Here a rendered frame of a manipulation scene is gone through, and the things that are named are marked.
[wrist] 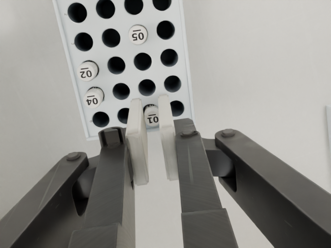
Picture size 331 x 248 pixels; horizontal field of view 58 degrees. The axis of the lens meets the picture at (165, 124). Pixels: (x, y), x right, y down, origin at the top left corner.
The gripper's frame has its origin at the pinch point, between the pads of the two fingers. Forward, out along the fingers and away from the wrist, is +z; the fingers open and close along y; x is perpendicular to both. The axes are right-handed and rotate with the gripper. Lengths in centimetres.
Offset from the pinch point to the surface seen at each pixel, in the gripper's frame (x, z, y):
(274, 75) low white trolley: 0.6, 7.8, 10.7
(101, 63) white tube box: 4.1, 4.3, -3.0
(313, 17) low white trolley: 4.9, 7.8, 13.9
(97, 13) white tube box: 7.4, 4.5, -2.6
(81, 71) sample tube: 3.9, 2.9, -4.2
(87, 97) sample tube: 2.2, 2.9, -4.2
